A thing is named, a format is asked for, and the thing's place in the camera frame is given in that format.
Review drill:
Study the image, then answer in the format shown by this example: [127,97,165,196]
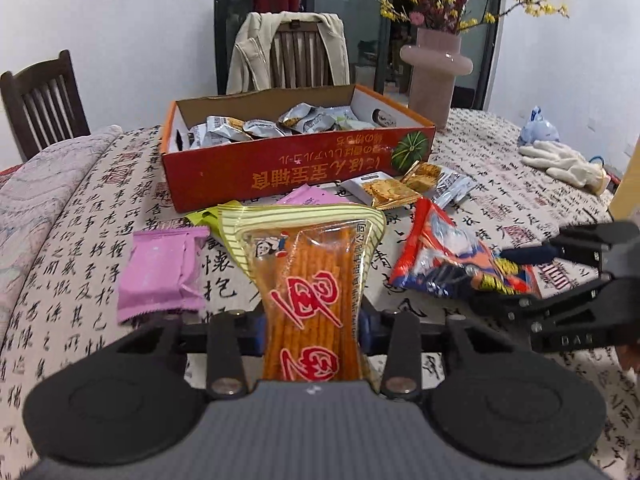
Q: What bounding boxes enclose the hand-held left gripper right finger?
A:
[360,309,521,401]

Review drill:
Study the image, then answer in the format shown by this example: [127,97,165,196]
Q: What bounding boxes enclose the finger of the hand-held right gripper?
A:
[467,274,622,332]
[500,220,640,274]

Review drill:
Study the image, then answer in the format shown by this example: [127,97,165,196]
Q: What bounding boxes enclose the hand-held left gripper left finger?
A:
[107,310,266,401]

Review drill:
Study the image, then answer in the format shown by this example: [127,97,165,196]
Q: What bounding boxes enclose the yellow striped spicy stick packet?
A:
[216,203,387,383]

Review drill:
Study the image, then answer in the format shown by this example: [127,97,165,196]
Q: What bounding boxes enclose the red and blue snack packet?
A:
[389,197,543,301]

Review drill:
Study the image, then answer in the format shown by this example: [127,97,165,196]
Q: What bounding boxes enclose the silver and dark snack packet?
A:
[430,167,478,211]

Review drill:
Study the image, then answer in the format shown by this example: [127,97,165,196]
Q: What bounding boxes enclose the large pink snack packet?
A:
[116,226,211,325]

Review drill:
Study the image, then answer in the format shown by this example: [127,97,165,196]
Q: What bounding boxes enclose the green snack packet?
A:
[184,200,241,236]

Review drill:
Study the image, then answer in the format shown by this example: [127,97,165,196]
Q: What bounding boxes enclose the gold cracker packet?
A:
[401,161,443,195]

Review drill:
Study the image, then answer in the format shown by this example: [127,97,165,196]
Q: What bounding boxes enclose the white and orange cracker packet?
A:
[340,171,423,211]

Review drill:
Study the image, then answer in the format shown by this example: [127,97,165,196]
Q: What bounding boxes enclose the small pink snack packet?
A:
[275,184,351,207]

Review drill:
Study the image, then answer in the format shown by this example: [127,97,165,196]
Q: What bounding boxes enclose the red cardboard box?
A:
[161,83,437,213]

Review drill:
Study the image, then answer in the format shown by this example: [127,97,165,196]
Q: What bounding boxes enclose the heap of silver packets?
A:
[187,102,381,151]

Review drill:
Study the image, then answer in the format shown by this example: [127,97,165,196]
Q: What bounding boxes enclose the person's right hand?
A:
[620,344,640,375]

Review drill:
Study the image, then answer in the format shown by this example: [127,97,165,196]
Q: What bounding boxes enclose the white gloves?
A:
[518,140,611,196]

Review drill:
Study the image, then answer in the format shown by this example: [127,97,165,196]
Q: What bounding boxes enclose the blue plastic bag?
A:
[517,106,561,146]

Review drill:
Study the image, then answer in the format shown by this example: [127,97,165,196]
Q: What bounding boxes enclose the pink glass vase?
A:
[399,27,474,131]

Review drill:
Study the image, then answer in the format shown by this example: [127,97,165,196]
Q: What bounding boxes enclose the pink patterned quilt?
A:
[0,125,123,321]

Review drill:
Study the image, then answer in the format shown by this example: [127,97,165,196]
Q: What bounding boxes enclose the chair with beige jacket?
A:
[226,11,351,95]

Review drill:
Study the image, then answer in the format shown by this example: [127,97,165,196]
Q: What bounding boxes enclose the glass sliding door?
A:
[214,0,503,111]

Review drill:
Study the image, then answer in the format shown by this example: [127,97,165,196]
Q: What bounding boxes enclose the wooden chair with jacket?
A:
[270,19,326,88]

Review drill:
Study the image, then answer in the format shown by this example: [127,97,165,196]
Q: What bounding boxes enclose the dark wooden chair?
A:
[0,50,92,163]

